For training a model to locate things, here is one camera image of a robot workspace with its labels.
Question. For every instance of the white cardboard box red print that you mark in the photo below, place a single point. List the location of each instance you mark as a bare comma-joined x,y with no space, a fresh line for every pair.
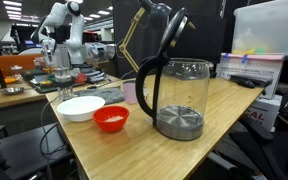
265,113

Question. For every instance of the black curtain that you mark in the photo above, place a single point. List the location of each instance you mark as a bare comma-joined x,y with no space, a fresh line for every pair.
200,40

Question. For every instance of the black office chair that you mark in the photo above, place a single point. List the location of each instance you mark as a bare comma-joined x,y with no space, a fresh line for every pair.
267,150

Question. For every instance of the orange partition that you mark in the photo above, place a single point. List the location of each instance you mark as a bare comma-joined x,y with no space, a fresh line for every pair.
4,61

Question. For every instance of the wooden side table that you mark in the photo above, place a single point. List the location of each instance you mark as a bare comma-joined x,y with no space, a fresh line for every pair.
4,100

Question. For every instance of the red bowl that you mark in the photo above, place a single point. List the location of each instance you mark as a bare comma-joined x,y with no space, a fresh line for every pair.
99,123

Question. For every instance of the glass electric kettle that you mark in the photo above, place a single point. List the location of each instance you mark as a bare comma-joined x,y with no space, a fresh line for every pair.
180,123

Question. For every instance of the white cardboard box pink top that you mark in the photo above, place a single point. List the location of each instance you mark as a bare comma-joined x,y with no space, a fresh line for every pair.
250,68

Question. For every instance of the yellow toy block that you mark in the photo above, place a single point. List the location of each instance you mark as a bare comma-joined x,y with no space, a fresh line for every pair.
45,84

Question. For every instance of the grey cloth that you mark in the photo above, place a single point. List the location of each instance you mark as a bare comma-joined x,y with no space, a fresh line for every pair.
107,95

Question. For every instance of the dark metal tray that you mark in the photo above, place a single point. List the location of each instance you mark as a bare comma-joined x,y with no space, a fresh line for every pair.
37,88

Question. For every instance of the black stapler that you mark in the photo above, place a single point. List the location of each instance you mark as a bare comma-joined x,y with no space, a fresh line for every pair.
247,81

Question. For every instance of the small metal dish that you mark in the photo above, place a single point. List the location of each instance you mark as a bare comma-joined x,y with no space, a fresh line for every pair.
12,90

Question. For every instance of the black padded seat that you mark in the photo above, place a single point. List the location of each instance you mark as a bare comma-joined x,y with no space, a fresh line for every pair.
24,150

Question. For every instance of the pink cup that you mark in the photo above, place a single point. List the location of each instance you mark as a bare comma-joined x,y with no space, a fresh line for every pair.
130,93

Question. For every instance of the glass jar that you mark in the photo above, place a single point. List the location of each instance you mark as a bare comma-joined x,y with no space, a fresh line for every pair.
16,71

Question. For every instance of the clear plastic storage bin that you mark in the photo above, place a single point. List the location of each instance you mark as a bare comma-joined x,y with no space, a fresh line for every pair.
267,30

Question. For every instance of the white bowl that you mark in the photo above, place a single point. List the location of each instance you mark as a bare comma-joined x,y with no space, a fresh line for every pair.
80,108

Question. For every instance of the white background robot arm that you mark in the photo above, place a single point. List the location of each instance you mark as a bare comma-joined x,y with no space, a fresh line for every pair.
75,40

